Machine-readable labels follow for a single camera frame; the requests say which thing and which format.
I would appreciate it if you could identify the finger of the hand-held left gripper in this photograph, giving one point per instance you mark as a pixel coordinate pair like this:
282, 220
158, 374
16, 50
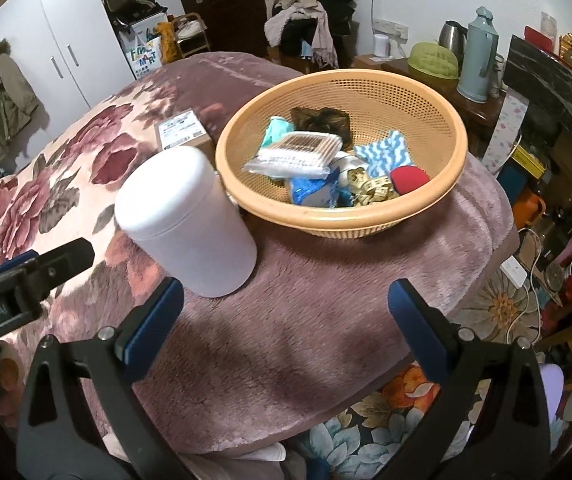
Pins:
61, 265
16, 260

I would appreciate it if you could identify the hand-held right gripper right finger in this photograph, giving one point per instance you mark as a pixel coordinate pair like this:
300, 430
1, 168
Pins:
418, 330

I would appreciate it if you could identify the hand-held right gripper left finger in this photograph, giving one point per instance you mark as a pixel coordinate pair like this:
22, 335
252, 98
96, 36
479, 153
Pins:
153, 325

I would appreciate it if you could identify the yellow measuring tape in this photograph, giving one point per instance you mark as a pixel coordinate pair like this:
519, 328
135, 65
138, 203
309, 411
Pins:
373, 187

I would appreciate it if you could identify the red makeup sponge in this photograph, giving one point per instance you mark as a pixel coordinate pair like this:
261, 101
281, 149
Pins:
408, 177

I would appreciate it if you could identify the blue tissue pack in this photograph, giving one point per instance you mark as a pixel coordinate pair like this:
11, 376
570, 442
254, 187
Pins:
311, 190

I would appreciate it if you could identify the blue white striped cloth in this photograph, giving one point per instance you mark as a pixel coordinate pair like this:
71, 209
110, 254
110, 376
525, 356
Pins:
386, 152

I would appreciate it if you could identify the clear cotton swab box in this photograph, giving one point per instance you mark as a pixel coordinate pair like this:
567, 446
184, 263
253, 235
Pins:
298, 152

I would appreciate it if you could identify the teal face mask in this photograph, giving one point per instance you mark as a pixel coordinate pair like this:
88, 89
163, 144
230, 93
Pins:
276, 130

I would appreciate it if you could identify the dark patterned cloth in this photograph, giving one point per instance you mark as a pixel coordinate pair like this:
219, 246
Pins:
323, 120

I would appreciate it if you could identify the orange plastic basket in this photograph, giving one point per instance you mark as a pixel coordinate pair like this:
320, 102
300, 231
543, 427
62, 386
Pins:
366, 95

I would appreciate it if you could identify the floral bedsheet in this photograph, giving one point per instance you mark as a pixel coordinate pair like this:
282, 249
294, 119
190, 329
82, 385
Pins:
496, 305

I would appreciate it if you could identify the white plastic jar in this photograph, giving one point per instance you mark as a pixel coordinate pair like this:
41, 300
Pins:
186, 220

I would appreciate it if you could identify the cardboard box with white label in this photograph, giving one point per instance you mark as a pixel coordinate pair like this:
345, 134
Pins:
181, 127

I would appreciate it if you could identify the white printed shopping bag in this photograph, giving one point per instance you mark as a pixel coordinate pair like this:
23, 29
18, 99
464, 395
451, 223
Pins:
141, 57

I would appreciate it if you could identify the floral patterned paper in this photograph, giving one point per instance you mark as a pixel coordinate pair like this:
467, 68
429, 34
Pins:
508, 125

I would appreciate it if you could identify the dark wooden side table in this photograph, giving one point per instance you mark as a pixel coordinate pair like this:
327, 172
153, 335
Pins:
486, 115

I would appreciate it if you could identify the yellow bag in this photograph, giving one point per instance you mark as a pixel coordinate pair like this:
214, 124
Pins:
166, 42

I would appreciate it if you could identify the white wardrobe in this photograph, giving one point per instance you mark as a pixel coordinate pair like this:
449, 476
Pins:
71, 10

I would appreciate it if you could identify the wooden shoe rack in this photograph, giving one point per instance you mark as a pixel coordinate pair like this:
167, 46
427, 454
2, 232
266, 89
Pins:
191, 45

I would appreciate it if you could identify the dark clothes heap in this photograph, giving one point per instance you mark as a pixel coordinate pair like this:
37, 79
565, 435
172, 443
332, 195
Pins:
138, 10

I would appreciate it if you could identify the green mesh food cover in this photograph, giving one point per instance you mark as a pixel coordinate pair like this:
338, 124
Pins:
433, 60

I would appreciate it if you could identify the light blue thermos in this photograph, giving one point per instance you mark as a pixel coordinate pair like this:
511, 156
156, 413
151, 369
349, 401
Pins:
478, 65

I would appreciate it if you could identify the stack of cardboard boxes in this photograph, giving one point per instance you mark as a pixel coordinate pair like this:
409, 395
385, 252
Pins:
366, 61

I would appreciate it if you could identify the black marble cabinet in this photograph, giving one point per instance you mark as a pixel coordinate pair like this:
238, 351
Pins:
551, 85

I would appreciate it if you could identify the small white cup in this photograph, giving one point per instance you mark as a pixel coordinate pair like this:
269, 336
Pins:
382, 46

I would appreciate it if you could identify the steel electric kettle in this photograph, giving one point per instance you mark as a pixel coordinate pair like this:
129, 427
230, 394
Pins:
451, 37

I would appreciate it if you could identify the dark brown door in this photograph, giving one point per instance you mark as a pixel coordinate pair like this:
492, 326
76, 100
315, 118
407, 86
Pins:
236, 10

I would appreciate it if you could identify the red box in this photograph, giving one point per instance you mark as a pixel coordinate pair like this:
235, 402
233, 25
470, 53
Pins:
541, 40

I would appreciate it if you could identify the pile of clothes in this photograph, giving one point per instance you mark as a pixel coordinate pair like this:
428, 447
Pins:
316, 0

